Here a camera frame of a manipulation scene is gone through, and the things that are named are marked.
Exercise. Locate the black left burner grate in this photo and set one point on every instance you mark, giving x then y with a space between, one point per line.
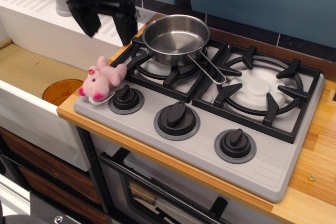
181 83

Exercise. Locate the black stove knob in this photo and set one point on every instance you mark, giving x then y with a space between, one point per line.
177 122
126 101
235 146

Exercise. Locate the wooden drawer unit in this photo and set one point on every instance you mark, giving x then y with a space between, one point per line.
54 180

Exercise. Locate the black burner grate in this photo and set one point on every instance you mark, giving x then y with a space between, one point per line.
270 95
181 83

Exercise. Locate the black left stove knob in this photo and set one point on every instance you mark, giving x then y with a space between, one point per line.
126 101

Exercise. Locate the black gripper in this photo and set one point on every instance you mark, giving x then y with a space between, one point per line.
85 13

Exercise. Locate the black right stove knob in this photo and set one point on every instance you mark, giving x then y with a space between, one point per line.
235 146

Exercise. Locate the pink stuffed pig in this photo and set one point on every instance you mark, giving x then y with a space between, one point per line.
101 79

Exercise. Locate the toy oven door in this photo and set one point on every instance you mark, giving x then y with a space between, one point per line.
147 207

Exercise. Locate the white toy sink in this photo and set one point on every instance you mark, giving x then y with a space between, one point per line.
38 48

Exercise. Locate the grey toy stove top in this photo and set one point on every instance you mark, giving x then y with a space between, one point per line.
267 174

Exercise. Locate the orange plastic bowl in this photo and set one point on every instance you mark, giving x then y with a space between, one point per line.
59 91

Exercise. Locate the black right burner grate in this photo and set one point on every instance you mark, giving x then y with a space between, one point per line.
270 95

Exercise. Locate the stainless steel pan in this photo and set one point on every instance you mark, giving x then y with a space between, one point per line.
179 40

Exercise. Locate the black middle stove knob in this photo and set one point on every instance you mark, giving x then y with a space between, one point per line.
177 122

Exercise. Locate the black oven door handle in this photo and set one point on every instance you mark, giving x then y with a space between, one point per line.
116 163

